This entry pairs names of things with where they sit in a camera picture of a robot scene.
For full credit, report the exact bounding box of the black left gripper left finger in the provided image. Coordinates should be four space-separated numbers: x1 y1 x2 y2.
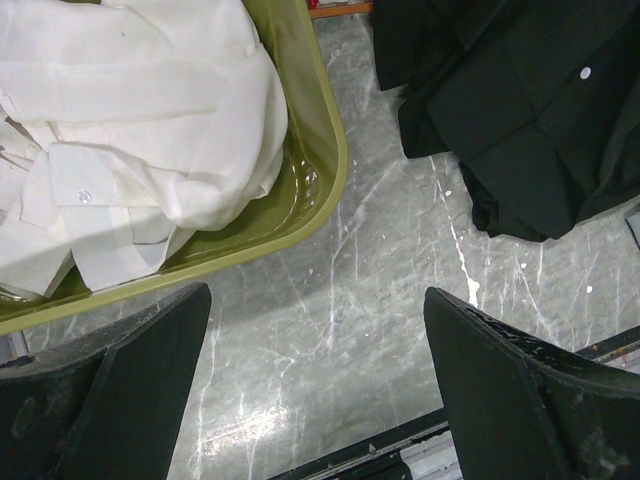
1 283 211 479

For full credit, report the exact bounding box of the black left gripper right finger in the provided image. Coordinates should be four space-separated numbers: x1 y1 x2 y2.
424 287 639 479

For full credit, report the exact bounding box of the black button-up shirt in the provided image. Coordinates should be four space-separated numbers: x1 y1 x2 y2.
372 1 639 242

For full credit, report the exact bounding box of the white cloth in bin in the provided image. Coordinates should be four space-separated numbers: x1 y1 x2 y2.
1 1 288 300

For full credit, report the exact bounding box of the green plastic bin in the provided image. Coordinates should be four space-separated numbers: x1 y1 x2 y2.
1 1 349 334

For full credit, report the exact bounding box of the wooden shoe rack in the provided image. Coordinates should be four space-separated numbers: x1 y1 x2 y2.
307 0 373 19

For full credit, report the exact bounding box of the aluminium rail frame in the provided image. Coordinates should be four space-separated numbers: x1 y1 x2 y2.
269 326 639 479

